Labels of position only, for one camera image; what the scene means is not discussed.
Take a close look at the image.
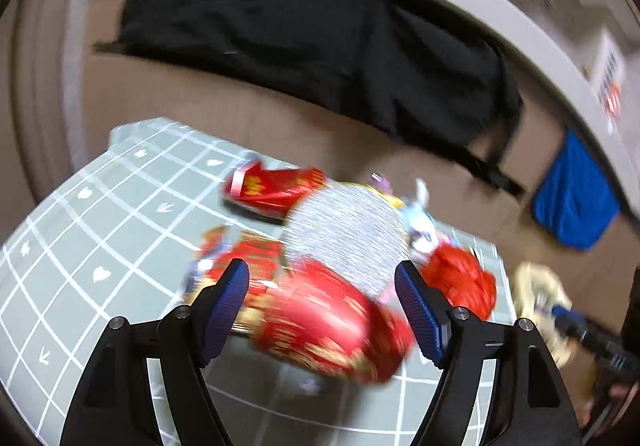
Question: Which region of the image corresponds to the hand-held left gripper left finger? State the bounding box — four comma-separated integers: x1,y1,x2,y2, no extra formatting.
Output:
59,259,251,446

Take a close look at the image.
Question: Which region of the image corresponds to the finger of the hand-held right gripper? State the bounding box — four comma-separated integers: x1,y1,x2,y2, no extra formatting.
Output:
552,305,631,377

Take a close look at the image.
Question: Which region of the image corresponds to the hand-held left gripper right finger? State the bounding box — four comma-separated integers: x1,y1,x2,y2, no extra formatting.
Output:
394,260,583,446

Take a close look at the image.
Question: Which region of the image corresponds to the red paper cup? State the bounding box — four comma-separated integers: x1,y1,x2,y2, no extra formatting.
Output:
250,261,416,384

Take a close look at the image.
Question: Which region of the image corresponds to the silver glitter ball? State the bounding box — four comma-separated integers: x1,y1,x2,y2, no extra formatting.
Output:
280,183,416,297

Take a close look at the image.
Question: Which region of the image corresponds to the red and gold packet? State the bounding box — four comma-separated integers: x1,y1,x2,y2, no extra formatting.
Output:
182,226,288,337

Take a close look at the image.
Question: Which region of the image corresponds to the white blue small toy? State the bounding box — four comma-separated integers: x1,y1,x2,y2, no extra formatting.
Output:
367,171,441,262

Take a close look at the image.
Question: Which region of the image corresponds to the flat red wrapper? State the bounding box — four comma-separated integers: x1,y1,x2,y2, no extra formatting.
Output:
222,161,328,222

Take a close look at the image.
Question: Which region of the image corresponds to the blue towel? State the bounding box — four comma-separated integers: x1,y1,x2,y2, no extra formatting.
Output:
531,129,621,252

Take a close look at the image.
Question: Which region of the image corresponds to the grey grid mat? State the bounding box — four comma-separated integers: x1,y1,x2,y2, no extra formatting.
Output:
0,116,516,446

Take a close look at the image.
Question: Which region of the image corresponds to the white labelled box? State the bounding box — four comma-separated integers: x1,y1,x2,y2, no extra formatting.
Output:
582,26,626,132

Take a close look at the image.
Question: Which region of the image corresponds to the black cloth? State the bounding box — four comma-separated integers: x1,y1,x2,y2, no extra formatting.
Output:
95,0,526,194

